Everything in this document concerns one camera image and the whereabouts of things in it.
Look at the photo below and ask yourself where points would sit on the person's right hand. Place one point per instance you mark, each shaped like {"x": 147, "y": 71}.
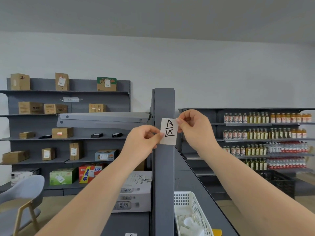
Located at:
{"x": 196, "y": 131}

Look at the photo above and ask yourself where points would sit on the person's left hand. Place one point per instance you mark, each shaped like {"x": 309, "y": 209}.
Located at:
{"x": 137, "y": 142}

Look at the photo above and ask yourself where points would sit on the person's left thumb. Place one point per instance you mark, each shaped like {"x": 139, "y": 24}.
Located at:
{"x": 155, "y": 136}

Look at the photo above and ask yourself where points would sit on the person's right thumb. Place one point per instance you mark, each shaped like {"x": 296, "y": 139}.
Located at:
{"x": 184, "y": 121}

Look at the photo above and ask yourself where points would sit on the white handwritten paper label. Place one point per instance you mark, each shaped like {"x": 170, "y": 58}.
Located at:
{"x": 169, "y": 135}

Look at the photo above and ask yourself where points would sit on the person's right forearm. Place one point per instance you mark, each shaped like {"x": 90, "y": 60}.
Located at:
{"x": 251, "y": 194}

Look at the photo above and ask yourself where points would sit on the person's left forearm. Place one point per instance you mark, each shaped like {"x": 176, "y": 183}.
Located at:
{"x": 93, "y": 196}

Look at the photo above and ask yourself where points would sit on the brown cardboard box behind carton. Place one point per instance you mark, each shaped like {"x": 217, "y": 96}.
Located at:
{"x": 140, "y": 166}

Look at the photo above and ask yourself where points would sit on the black pouch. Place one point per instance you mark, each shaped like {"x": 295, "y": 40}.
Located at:
{"x": 117, "y": 135}

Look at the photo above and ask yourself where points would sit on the grey shelf unit with bottles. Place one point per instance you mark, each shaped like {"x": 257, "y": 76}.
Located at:
{"x": 211, "y": 149}

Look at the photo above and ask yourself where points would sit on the row of pink label bottles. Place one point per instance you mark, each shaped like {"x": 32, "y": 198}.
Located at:
{"x": 233, "y": 151}
{"x": 235, "y": 134}
{"x": 235, "y": 118}

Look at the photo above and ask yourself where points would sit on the blue printed carton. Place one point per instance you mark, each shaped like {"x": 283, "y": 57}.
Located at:
{"x": 105, "y": 155}

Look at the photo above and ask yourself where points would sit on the large white printed carton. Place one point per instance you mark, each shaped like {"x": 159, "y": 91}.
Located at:
{"x": 137, "y": 191}

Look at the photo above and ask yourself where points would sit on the black box with white label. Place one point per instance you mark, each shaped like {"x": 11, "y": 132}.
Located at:
{"x": 96, "y": 135}

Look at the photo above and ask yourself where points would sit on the small cardboard box white label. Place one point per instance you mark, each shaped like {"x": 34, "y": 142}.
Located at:
{"x": 97, "y": 108}

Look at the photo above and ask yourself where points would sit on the cardboard box with green top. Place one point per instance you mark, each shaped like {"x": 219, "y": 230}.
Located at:
{"x": 106, "y": 84}

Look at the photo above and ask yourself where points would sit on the row of olive drink bottles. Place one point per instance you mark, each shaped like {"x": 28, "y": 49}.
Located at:
{"x": 256, "y": 150}
{"x": 269, "y": 133}
{"x": 258, "y": 118}
{"x": 256, "y": 164}

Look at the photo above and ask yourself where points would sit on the red and yellow carton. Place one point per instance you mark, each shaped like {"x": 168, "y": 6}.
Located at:
{"x": 89, "y": 173}

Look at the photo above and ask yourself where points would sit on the tall narrow cardboard box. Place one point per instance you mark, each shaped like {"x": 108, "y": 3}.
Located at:
{"x": 75, "y": 151}

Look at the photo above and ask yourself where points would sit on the white plastic basket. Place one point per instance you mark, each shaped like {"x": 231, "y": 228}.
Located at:
{"x": 196, "y": 211}

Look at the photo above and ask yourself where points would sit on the white paper tag on shelf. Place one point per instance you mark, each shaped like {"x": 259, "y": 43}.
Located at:
{"x": 71, "y": 99}

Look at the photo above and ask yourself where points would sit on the cardboard box red white label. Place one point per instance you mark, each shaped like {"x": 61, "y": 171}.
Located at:
{"x": 62, "y": 132}

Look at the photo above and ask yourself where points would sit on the white items in basket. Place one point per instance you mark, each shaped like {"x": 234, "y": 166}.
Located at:
{"x": 188, "y": 224}

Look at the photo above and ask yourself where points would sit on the green carton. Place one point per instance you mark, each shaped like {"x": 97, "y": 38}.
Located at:
{"x": 63, "y": 176}

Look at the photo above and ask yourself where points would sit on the small white shelf tag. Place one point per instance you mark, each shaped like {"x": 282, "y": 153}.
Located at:
{"x": 131, "y": 234}

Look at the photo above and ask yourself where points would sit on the flat cardboard box white label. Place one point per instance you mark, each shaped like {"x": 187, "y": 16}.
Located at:
{"x": 55, "y": 109}

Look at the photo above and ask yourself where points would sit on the row of orange drink bottles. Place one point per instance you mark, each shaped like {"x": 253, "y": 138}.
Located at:
{"x": 290, "y": 118}
{"x": 299, "y": 133}

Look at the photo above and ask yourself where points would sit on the row of red label water bottles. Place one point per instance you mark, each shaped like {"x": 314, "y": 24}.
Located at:
{"x": 288, "y": 147}
{"x": 286, "y": 163}

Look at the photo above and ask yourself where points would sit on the tall cardboard box white label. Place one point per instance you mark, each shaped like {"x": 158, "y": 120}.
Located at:
{"x": 62, "y": 82}

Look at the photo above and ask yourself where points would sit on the small upright cardboard box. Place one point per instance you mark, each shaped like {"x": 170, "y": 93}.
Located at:
{"x": 48, "y": 154}

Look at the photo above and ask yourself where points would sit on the flat black packet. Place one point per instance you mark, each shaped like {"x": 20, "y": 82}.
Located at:
{"x": 45, "y": 137}

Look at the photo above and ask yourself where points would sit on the black plastic crate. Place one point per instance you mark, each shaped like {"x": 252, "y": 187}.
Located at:
{"x": 278, "y": 183}

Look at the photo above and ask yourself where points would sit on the yellow object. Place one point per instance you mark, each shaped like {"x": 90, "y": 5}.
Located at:
{"x": 216, "y": 233}

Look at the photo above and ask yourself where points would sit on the grey shelf unit with boxes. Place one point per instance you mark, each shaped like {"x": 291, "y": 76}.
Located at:
{"x": 37, "y": 120}

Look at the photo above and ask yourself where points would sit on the wide brown cardboard box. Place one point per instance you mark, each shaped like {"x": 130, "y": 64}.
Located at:
{"x": 30, "y": 108}

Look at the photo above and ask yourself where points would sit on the small flat brown cardboard box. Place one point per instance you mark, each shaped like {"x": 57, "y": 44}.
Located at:
{"x": 27, "y": 135}

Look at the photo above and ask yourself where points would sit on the white and black carton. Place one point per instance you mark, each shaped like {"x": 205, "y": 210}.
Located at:
{"x": 23, "y": 175}

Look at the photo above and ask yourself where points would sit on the long low cardboard box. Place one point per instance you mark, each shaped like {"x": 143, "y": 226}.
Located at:
{"x": 15, "y": 157}

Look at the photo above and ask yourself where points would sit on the grey chair with wooden legs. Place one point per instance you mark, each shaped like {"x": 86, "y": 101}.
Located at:
{"x": 22, "y": 191}

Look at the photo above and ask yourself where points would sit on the plain brown cardboard box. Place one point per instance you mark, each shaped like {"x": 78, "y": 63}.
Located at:
{"x": 20, "y": 82}

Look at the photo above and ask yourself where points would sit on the grey metal shelf post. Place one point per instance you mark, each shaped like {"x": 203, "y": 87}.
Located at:
{"x": 163, "y": 174}

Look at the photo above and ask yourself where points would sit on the grey metal shelf bracket panel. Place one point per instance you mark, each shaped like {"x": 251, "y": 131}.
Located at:
{"x": 103, "y": 119}

